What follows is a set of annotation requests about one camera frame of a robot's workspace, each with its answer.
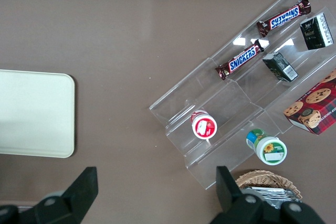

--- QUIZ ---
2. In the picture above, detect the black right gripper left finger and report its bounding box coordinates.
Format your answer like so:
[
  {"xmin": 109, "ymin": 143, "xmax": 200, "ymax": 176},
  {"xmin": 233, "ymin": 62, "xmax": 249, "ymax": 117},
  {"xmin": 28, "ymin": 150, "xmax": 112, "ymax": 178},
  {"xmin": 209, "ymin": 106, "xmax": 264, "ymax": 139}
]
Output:
[{"xmin": 0, "ymin": 166, "xmax": 99, "ymax": 224}]

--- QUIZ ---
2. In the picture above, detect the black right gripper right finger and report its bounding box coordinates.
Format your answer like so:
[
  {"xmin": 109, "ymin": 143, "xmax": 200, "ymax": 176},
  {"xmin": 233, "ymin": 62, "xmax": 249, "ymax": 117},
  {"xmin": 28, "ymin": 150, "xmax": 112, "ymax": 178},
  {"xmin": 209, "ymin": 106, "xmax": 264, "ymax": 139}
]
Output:
[{"xmin": 209, "ymin": 166, "xmax": 334, "ymax": 224}]

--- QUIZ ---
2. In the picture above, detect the light wicker basket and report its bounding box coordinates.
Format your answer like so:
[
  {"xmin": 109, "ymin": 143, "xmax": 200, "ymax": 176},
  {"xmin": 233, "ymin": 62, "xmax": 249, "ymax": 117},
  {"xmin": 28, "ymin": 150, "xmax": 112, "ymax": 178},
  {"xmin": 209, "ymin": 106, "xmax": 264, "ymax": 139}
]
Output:
[{"xmin": 234, "ymin": 169, "xmax": 303, "ymax": 204}]

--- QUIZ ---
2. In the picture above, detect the beige plastic tray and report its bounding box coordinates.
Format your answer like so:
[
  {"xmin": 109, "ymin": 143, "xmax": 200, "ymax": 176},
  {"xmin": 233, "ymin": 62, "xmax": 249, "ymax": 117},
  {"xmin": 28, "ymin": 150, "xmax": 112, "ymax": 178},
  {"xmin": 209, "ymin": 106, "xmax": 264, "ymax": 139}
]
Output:
[{"xmin": 0, "ymin": 69, "xmax": 76, "ymax": 159}]

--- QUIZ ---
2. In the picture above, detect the aluminium foil container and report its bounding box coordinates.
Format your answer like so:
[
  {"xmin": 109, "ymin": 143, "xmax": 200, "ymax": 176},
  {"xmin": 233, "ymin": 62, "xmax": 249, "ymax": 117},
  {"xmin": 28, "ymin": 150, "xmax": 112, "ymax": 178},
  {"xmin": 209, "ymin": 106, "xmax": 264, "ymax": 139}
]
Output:
[{"xmin": 239, "ymin": 185, "xmax": 300, "ymax": 209}]

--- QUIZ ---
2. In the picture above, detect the green label yogurt cup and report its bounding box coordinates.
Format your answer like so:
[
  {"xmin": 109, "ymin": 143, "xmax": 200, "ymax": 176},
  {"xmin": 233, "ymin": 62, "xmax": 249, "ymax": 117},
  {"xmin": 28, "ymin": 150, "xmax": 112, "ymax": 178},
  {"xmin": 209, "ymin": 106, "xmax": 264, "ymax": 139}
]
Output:
[{"xmin": 245, "ymin": 128, "xmax": 288, "ymax": 166}]

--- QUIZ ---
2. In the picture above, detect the red label yogurt cup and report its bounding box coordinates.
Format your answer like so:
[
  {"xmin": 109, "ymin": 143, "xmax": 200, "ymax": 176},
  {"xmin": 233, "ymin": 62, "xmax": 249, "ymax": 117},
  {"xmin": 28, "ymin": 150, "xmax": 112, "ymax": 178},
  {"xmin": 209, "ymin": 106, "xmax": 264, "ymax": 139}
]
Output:
[{"xmin": 190, "ymin": 109, "xmax": 218, "ymax": 140}]

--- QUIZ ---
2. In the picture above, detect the clear acrylic stepped rack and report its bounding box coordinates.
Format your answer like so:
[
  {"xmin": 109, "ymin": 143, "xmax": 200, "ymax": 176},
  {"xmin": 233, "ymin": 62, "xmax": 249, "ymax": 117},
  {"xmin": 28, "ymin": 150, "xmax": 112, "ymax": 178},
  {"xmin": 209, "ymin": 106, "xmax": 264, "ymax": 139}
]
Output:
[{"xmin": 148, "ymin": 0, "xmax": 336, "ymax": 191}]

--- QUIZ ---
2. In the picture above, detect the red plaid cookie box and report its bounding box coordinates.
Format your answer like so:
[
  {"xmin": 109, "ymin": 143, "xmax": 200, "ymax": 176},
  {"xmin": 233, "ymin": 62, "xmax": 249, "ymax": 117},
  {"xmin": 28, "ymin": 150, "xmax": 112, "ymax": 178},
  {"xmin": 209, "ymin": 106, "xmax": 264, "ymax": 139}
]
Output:
[{"xmin": 283, "ymin": 68, "xmax": 336, "ymax": 136}]

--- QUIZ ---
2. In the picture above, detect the dark green small carton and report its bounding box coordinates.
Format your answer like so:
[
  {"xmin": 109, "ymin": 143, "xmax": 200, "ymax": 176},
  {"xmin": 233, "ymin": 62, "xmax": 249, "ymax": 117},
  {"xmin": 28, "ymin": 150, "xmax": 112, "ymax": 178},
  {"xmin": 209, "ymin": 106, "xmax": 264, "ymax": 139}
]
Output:
[
  {"xmin": 299, "ymin": 14, "xmax": 335, "ymax": 51},
  {"xmin": 262, "ymin": 51, "xmax": 299, "ymax": 82}
]

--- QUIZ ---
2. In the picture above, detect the Snickers chocolate bar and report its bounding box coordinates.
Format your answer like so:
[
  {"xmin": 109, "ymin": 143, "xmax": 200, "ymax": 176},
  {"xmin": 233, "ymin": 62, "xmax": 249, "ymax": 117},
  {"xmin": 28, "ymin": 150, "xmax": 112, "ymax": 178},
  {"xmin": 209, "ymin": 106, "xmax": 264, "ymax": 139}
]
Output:
[
  {"xmin": 256, "ymin": 0, "xmax": 312, "ymax": 39},
  {"xmin": 215, "ymin": 38, "xmax": 265, "ymax": 81}
]

